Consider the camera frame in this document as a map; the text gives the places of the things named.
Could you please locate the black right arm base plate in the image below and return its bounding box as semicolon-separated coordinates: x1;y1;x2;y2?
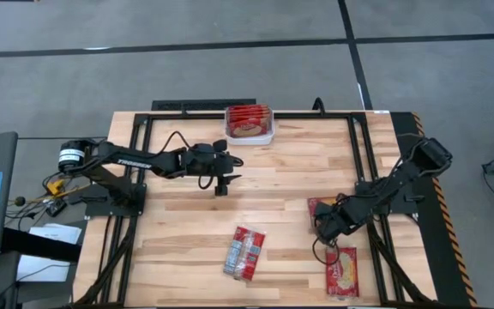
355;179;419;215

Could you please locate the black left camera cable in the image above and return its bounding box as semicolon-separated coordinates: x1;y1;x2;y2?
157;130;245;191

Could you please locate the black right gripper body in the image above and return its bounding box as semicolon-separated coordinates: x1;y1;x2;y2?
314;203;366;246

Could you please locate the black hazard striped edge mat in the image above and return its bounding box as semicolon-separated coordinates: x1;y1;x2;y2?
389;111;480;308

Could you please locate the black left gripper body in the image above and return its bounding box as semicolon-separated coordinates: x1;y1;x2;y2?
207;139;235;197

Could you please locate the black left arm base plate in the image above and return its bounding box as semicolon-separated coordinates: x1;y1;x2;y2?
84;182;148;217

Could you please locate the yellow connector block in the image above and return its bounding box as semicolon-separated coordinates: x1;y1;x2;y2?
45;179;64;197

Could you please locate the white paper sheet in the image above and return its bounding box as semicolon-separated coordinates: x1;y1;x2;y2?
27;222;83;246
16;254;75;283

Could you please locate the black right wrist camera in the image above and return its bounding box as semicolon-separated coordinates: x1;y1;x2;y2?
314;200;337;221

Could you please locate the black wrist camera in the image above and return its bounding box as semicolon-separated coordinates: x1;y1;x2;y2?
314;200;337;221
189;143;214;162

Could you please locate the black aluminium table frame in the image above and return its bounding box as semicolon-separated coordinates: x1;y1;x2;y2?
75;110;435;308

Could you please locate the black adapter box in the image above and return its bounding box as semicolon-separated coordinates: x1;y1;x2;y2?
45;199;68;218

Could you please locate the white plastic basket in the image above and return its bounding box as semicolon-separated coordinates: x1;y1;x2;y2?
224;104;276;147

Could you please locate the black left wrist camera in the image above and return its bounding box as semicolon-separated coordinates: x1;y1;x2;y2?
189;143;214;162

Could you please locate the black bar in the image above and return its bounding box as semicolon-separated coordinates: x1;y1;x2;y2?
0;226;83;263

